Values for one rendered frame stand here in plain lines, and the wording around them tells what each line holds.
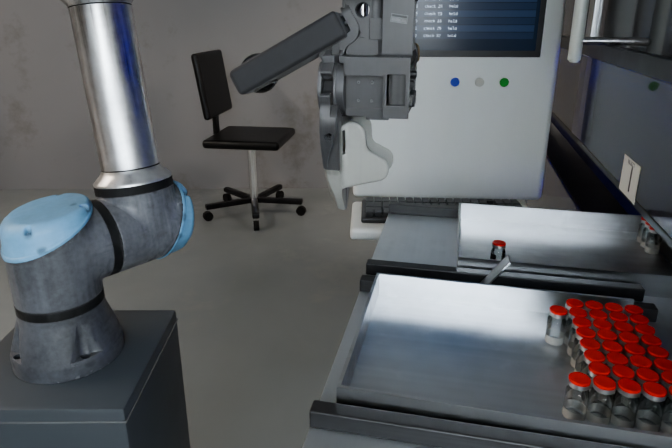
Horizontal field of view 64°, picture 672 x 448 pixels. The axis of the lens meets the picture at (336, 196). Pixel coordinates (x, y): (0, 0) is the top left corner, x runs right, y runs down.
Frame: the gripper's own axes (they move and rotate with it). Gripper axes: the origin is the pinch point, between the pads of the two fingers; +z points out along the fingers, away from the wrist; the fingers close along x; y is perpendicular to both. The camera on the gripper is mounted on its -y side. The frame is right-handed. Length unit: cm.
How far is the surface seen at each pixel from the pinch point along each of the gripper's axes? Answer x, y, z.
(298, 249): 221, -71, 109
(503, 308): 19.5, 19.5, 21.4
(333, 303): 166, -38, 109
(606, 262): 38, 37, 21
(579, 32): 65, 33, -14
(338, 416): -8.1, 2.0, 19.8
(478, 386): 1.7, 15.6, 21.4
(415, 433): -8.1, 9.5, 20.3
